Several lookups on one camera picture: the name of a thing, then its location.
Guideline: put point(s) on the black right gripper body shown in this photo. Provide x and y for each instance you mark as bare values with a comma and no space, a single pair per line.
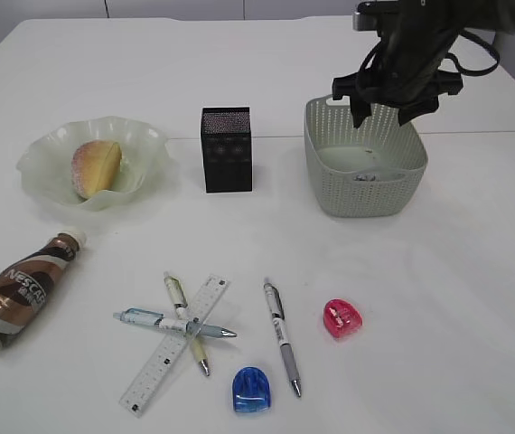
402,71

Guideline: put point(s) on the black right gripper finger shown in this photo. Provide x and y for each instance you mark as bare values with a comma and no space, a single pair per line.
415,110
360,110

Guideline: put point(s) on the paper ball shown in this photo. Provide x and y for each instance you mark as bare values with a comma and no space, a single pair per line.
367,176

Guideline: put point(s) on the red pencil sharpener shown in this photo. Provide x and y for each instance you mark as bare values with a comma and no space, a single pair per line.
341,318

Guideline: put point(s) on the yellow bread roll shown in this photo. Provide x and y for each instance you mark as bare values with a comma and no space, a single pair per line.
94,167

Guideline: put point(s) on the brown Nescafe coffee bottle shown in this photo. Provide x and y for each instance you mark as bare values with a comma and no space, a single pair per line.
26,285

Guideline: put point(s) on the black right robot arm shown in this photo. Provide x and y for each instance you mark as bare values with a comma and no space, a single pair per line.
468,17

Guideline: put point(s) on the grey-green woven plastic basket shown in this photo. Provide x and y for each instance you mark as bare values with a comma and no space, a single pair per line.
335,150

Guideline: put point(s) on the black mesh pen holder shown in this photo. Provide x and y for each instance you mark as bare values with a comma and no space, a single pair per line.
226,148

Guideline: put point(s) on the white grey mechanical pen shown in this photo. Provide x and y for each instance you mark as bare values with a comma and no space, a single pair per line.
277,313

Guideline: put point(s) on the blue-grey ballpoint pen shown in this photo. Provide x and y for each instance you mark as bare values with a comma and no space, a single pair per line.
144,318

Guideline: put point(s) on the blue pencil sharpener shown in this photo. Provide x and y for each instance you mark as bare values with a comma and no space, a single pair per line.
250,391

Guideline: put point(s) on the pale green wavy glass plate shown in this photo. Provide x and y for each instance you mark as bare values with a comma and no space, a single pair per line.
45,166

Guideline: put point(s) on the transparent plastic ruler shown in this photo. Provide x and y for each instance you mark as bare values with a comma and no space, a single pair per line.
152,375

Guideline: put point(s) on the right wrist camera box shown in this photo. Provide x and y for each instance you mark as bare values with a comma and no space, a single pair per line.
374,15

